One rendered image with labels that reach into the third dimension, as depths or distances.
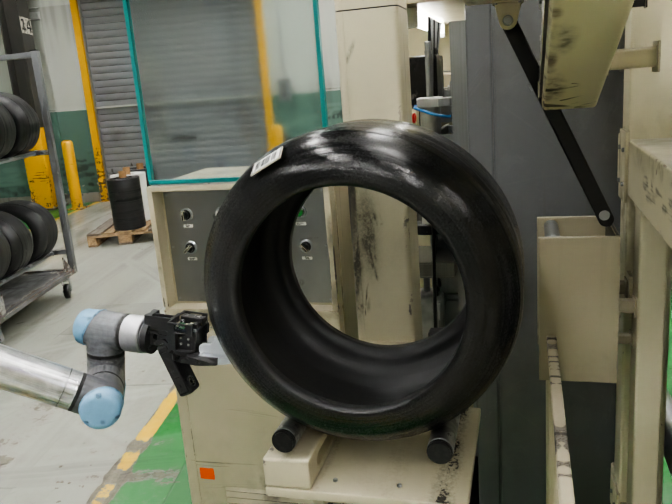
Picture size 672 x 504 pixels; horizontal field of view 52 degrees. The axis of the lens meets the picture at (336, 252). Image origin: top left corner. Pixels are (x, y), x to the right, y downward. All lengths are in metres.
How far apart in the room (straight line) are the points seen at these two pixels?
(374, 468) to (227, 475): 0.99
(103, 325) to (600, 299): 0.97
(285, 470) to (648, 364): 0.73
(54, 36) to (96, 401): 10.14
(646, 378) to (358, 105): 0.79
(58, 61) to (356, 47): 9.97
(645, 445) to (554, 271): 0.41
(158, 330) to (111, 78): 9.70
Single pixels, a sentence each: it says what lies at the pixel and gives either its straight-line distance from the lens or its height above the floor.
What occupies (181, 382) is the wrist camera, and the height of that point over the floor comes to 0.97.
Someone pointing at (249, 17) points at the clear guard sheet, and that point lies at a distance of 1.90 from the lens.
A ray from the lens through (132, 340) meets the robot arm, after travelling 1.40.
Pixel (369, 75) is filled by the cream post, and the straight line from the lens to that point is 1.43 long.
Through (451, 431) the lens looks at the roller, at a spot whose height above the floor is 0.92.
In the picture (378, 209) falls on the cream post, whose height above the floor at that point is 1.25.
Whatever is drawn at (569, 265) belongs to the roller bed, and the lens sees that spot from 1.38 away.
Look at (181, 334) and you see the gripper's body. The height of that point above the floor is 1.07.
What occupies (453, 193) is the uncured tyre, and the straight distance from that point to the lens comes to 1.05.
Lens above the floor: 1.52
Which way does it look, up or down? 14 degrees down
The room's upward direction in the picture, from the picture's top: 5 degrees counter-clockwise
